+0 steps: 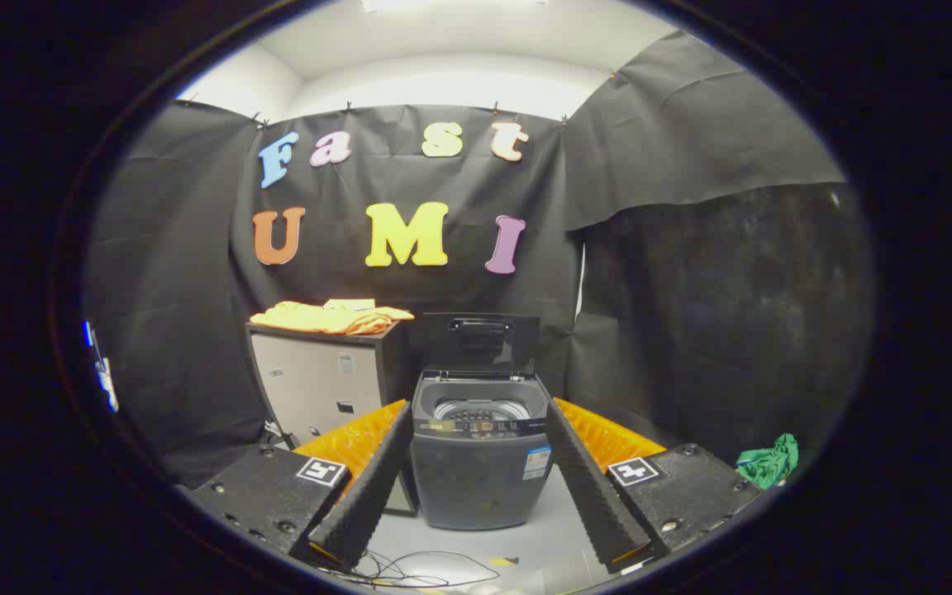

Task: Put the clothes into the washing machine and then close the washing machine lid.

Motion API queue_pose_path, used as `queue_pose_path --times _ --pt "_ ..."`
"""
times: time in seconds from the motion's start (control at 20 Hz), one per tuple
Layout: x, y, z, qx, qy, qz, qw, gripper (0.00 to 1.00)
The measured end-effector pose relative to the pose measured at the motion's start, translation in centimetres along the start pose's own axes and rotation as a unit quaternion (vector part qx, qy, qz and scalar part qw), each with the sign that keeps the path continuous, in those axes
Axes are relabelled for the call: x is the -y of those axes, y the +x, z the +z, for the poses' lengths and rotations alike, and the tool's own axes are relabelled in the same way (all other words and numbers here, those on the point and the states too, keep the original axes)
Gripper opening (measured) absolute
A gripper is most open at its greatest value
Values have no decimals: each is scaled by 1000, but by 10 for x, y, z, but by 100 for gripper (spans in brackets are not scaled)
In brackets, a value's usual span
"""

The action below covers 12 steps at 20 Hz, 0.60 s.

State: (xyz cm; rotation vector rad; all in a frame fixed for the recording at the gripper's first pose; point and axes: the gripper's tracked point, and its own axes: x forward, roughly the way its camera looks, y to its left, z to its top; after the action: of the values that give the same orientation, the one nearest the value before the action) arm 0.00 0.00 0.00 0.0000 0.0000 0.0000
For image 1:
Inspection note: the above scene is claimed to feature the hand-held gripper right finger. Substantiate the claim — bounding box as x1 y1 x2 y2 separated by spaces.
544 397 762 574

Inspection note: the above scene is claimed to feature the blue white object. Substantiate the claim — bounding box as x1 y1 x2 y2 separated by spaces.
83 321 120 414

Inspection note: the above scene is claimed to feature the grey cabinet with dark top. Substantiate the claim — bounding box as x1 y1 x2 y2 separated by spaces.
245 321 421 517

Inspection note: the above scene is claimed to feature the thin black floor cable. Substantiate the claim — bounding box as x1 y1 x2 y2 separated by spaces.
311 550 503 589

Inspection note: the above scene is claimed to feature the dark grey washing machine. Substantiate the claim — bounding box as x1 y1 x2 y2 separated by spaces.
408 312 555 531

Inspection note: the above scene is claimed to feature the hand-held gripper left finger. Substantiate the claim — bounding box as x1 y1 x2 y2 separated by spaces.
187 400 415 573

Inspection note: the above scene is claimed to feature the dark washing machine lid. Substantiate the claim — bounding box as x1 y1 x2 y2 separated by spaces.
420 312 540 377

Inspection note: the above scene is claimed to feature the green crumpled cloth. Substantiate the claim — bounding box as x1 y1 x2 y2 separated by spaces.
735 433 800 490

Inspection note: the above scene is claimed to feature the black backdrop cloth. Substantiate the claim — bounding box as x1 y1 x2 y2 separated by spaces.
83 31 873 488

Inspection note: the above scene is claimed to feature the orange yellow shirt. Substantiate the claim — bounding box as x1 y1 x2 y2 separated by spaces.
250 298 416 336

